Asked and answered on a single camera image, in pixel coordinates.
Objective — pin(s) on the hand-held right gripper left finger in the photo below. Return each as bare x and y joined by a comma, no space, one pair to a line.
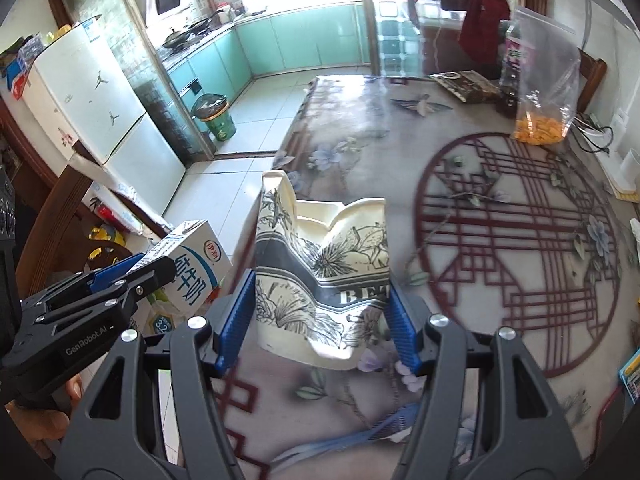
235,320

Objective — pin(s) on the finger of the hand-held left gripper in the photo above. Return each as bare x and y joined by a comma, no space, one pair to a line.
117,271
145,277

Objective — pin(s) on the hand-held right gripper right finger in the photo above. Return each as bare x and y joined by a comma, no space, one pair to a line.
402,332

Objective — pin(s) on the white blue milk carton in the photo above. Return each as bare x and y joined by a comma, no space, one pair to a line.
195,270

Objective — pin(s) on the floral paper bag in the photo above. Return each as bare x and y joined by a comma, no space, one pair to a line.
320,280

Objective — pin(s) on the green kitchen trash can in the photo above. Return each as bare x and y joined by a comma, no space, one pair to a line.
216,120

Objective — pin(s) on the person's left hand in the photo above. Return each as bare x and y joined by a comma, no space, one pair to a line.
40,427

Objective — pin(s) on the yellow toy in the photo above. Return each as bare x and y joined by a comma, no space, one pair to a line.
105,240

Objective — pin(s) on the carved wooden chair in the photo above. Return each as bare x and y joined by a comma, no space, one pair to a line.
55,210

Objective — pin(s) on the floral tablecloth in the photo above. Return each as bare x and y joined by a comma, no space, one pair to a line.
450,200

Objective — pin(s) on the white refrigerator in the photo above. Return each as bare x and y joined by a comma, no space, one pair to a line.
105,110

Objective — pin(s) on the blue red box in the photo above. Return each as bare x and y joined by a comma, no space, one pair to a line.
19,77

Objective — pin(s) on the black wok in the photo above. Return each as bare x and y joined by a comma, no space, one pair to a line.
177,37

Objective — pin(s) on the dark snack packet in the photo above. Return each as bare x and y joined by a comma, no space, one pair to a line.
467,86

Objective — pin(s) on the clear bag of orange snacks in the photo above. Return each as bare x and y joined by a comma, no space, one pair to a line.
545,110

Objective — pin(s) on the white power strip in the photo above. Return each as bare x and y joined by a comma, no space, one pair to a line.
595,132

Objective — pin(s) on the teal kitchen cabinets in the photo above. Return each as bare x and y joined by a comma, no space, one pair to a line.
300,40

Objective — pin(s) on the plastic bottle with purple label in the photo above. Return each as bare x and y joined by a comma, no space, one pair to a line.
510,70

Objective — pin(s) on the plain wooden chair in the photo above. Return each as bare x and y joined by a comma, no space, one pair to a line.
592,80

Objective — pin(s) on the dark red hanging garment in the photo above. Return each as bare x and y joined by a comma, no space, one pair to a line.
482,15

